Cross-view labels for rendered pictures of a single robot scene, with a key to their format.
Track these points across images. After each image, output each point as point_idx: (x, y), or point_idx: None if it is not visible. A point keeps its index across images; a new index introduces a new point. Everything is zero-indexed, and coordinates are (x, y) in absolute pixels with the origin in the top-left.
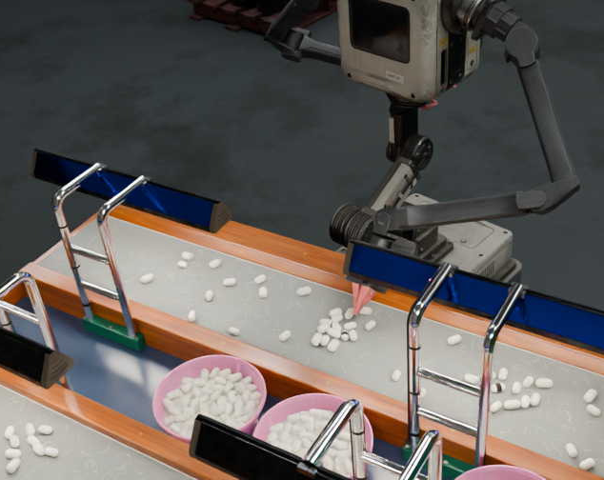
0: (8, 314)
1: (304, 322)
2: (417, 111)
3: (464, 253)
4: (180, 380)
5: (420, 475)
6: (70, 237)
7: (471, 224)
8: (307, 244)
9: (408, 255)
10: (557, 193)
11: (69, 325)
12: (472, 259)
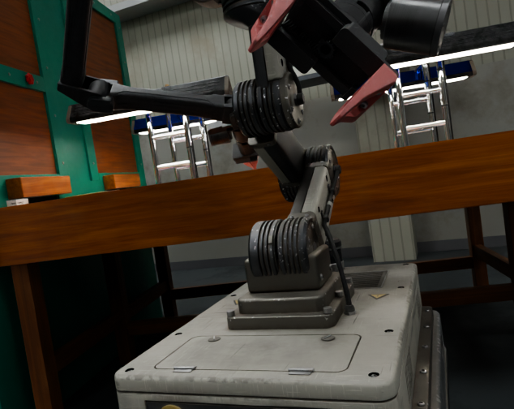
0: (427, 107)
1: None
2: (250, 40)
3: (207, 329)
4: None
5: (177, 138)
6: (438, 79)
7: (205, 363)
8: (337, 157)
9: (190, 82)
10: (83, 83)
11: None
12: (193, 327)
